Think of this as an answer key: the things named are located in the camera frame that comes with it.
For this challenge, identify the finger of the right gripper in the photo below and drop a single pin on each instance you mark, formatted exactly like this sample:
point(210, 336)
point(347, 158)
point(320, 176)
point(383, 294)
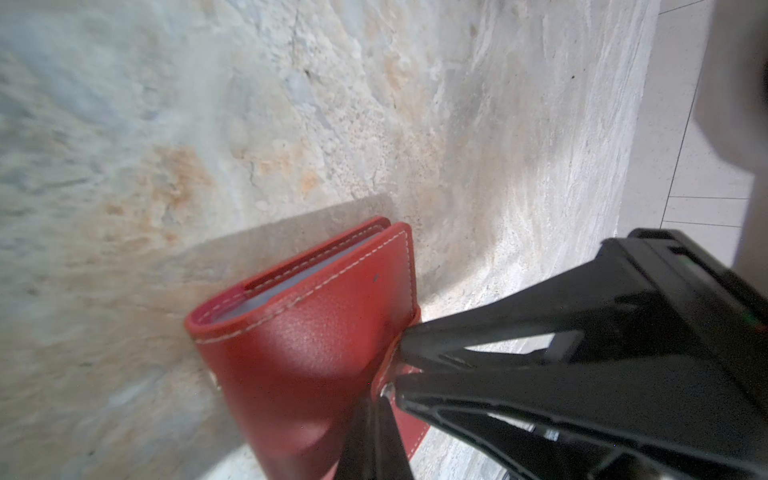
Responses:
point(685, 414)

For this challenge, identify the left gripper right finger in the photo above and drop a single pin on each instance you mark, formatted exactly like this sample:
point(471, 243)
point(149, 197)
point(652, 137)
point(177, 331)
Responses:
point(390, 459)

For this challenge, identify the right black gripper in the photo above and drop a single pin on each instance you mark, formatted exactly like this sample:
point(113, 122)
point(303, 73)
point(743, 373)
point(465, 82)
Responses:
point(587, 309)

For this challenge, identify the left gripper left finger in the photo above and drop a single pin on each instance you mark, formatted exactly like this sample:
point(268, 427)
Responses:
point(357, 460)

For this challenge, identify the red card holder wallet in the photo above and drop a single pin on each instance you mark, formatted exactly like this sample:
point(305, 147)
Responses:
point(295, 347)

